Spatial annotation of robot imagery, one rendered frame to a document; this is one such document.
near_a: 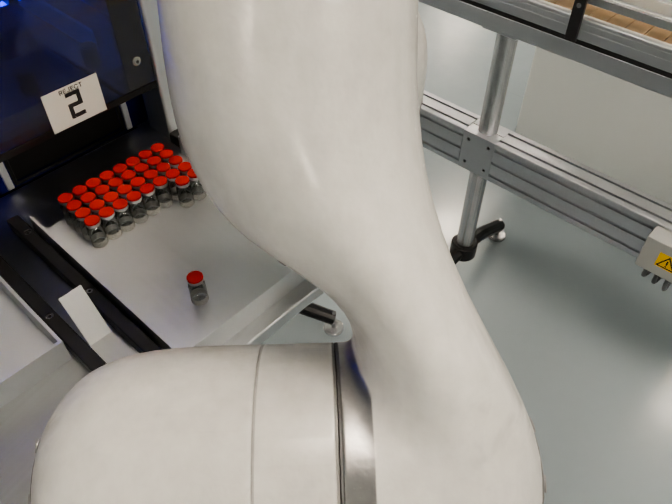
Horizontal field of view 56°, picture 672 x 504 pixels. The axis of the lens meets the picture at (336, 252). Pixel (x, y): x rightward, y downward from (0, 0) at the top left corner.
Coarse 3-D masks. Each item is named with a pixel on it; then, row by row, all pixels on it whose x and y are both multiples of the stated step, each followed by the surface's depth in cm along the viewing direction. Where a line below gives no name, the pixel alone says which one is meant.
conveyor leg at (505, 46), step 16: (496, 32) 142; (496, 48) 147; (512, 48) 145; (496, 64) 149; (512, 64) 150; (496, 80) 151; (496, 96) 154; (496, 112) 158; (480, 128) 163; (496, 128) 162; (480, 192) 177; (464, 208) 183; (480, 208) 183; (464, 224) 186; (464, 240) 190
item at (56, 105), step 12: (72, 84) 87; (84, 84) 88; (96, 84) 90; (48, 96) 85; (60, 96) 87; (72, 96) 88; (84, 96) 89; (96, 96) 91; (48, 108) 86; (60, 108) 87; (84, 108) 90; (96, 108) 92; (60, 120) 88; (72, 120) 90
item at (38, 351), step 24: (0, 288) 84; (0, 312) 81; (24, 312) 80; (0, 336) 78; (24, 336) 78; (48, 336) 77; (0, 360) 76; (24, 360) 76; (48, 360) 73; (0, 384) 70; (24, 384) 73
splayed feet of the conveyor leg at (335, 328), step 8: (312, 304) 182; (304, 312) 181; (312, 312) 181; (320, 312) 182; (328, 312) 182; (320, 320) 183; (328, 320) 183; (336, 320) 186; (328, 328) 187; (336, 328) 187
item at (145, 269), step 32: (32, 224) 89; (64, 224) 92; (160, 224) 92; (192, 224) 92; (224, 224) 92; (64, 256) 86; (96, 256) 88; (128, 256) 88; (160, 256) 88; (192, 256) 88; (224, 256) 88; (256, 256) 88; (128, 288) 84; (160, 288) 84; (224, 288) 84; (256, 288) 84; (288, 288) 83; (160, 320) 80; (192, 320) 80; (224, 320) 76
